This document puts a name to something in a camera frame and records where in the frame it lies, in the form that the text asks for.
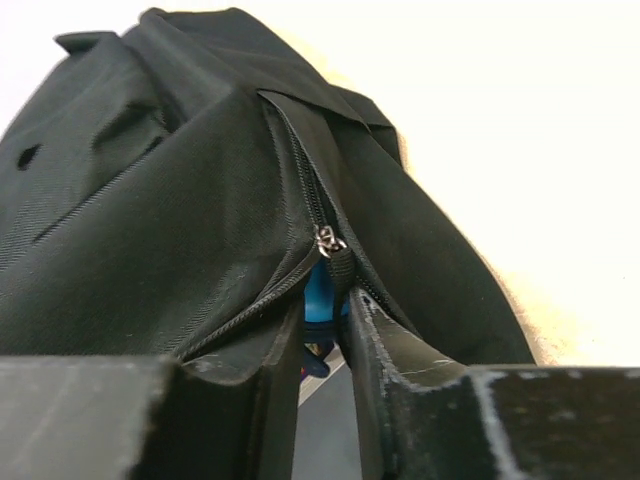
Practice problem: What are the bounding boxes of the black backpack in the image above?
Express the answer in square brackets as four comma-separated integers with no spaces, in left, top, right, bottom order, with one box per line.
[1,9,533,364]

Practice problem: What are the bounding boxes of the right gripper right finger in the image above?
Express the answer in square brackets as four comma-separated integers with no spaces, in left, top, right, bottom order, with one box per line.
[349,289,639,479]

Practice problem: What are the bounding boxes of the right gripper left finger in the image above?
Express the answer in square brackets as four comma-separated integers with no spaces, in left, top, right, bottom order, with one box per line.
[1,300,304,479]

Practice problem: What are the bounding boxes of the blue zip pencil case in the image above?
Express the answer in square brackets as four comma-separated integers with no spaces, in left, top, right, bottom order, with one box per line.
[300,259,337,381]

